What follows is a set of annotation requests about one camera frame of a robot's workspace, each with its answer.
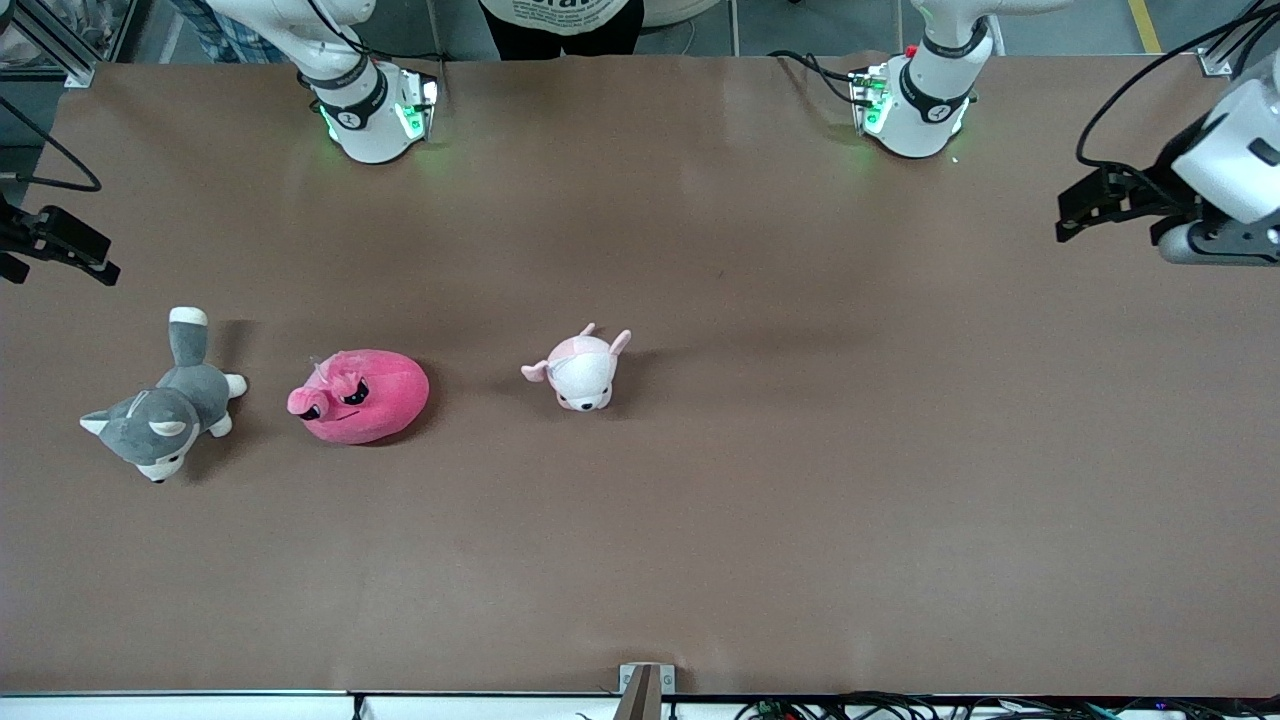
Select black base cable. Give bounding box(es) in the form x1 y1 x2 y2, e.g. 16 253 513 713
767 48 864 110

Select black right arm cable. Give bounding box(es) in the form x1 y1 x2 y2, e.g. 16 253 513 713
0 92 104 194

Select round pink plush toy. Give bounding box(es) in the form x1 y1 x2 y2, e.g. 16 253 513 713
287 348 431 446

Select metal table edge bracket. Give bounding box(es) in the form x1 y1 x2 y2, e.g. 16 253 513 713
618 662 676 720

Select aluminium profile frame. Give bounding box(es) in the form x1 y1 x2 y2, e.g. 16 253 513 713
0 0 97 88
1198 0 1280 78

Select white table edge rail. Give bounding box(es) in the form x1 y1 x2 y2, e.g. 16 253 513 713
0 689 621 720

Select tangled cable bundle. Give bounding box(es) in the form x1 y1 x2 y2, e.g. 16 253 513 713
733 690 1280 720

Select person in plaid shirt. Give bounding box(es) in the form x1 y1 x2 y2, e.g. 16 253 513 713
165 0 293 67

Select grey white husky plush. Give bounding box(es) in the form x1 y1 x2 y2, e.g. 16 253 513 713
80 306 249 485

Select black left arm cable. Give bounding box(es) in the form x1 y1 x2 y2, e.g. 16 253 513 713
1075 0 1280 196

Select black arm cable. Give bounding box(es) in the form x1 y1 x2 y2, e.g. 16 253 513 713
1075 0 1280 196
0 92 104 194

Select pale pink white plush dog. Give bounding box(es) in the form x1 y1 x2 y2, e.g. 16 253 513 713
520 322 633 413

